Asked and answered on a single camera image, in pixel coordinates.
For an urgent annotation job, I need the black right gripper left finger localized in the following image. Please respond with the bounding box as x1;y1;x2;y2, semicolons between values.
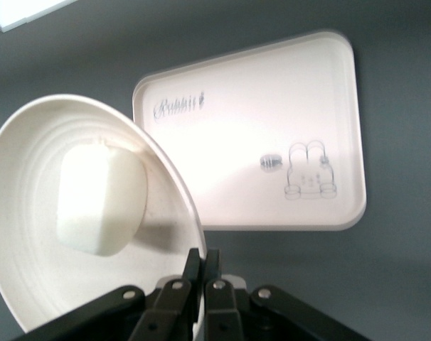
12;248;203;341

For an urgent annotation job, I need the white steamed bun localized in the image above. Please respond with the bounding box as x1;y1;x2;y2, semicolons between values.
55;140;149;257

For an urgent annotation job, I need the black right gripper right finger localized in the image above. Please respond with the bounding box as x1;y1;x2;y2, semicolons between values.
203;249;366;341

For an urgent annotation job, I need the cream rectangular rabbit tray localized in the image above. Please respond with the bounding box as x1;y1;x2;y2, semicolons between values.
132;30;368;233

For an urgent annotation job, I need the round cream plate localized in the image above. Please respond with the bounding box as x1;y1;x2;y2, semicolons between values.
0;94;208;341

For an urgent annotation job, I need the white table edge strip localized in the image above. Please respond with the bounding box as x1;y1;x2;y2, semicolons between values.
0;0;69;40

